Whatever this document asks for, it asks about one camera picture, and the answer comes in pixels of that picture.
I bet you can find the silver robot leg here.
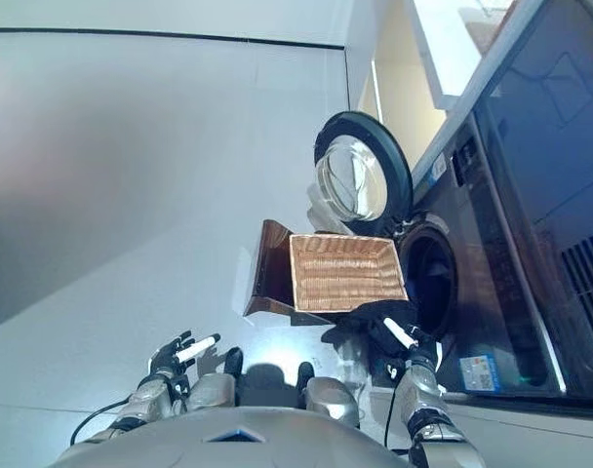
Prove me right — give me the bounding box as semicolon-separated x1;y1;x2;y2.
296;361;361;428
186;346;245;413

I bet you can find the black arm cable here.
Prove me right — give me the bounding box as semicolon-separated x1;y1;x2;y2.
69;398;132;446
382;384;398;449

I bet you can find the left silver robot leg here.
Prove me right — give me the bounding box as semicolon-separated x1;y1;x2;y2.
186;346;245;413

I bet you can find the grey front-load washing machine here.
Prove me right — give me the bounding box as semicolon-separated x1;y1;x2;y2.
396;0;593;399

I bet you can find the round glass washing machine door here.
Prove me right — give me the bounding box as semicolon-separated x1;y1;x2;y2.
305;110;415;235

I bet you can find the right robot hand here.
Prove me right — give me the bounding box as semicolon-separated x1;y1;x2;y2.
382;316;442;371

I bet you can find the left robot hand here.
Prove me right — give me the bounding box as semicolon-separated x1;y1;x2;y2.
148;330;222;377

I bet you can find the blue white QR code sticker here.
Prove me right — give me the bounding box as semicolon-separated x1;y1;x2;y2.
428;154;449;186

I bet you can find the brown glossy side table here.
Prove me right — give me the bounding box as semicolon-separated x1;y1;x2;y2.
242;218;341;327

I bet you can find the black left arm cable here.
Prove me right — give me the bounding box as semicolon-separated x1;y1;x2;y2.
69;398;132;446

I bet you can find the white blue energy label sticker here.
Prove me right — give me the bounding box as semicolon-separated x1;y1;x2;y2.
457;355;502;392

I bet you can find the black cloth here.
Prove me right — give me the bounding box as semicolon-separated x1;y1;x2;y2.
320;299;419;365

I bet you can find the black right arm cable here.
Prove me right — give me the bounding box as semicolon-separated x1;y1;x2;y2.
382;384;398;449

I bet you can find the right silver robot leg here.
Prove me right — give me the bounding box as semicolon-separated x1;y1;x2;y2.
296;361;361;428

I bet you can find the silver robot torso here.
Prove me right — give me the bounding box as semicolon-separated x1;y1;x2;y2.
52;407;415;468

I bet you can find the wicker laundry basket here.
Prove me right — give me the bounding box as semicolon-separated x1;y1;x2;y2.
289;233;409;313

